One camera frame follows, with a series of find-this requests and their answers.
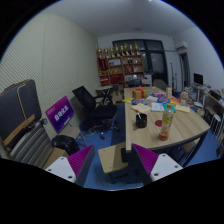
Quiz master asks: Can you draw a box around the purple sign board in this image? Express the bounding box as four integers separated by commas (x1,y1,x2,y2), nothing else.
45,96,74,133

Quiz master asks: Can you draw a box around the small wooden stool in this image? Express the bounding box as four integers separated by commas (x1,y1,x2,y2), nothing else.
98,142,128,174

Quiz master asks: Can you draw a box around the striped grey cushion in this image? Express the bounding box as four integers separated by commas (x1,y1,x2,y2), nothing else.
9,123,53,168

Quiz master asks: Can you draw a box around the red round coaster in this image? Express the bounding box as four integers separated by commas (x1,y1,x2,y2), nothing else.
155,120,162,127

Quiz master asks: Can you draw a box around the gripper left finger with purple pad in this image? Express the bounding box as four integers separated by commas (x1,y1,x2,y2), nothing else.
46,145,95,186

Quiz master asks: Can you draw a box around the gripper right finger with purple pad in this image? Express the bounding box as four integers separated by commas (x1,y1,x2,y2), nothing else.
131,144,182,185

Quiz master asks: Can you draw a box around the yellow gift box red ribbon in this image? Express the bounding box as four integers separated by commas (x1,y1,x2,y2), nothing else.
133,86,149,99

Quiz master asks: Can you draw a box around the white paper sheet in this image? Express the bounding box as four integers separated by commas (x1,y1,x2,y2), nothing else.
151,103,164,112

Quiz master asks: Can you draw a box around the computer monitor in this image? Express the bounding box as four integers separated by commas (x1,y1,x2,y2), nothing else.
193,73,203,85

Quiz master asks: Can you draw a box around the orange drink bottle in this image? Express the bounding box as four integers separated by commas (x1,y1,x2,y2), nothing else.
159,104,174,141

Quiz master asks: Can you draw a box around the wall air conditioner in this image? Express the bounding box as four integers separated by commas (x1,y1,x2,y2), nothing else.
175,41,188,51

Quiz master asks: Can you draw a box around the black cup with pens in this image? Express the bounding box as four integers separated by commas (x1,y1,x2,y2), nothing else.
136,111,147,128

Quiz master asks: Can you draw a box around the black bag on floor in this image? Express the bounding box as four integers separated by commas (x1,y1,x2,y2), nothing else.
52,135,80,155

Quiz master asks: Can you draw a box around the wooden trophy shelf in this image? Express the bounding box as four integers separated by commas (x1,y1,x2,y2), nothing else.
97,43,144,87

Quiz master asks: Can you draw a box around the black office chair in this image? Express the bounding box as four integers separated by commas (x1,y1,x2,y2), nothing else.
73,86,117,128

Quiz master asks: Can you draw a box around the dark grey suitcase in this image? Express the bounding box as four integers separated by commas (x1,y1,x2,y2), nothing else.
0,79,42,152

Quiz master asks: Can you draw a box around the wooden conference table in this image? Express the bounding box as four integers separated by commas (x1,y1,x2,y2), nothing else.
123,85,212,168

